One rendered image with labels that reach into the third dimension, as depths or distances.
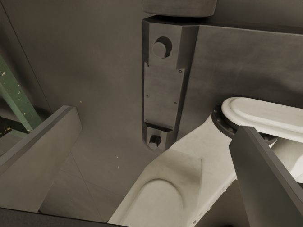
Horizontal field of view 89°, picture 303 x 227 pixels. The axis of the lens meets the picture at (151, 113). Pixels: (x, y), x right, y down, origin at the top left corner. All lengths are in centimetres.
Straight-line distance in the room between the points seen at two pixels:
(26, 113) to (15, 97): 12
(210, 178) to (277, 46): 33
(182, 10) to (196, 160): 33
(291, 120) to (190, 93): 25
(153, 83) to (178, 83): 8
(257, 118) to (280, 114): 6
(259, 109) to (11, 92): 122
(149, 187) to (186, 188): 5
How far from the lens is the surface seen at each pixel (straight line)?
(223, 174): 30
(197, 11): 44
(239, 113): 37
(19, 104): 127
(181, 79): 47
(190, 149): 31
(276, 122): 38
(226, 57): 46
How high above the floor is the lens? 61
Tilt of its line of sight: 48 degrees down
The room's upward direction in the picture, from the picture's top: 148 degrees counter-clockwise
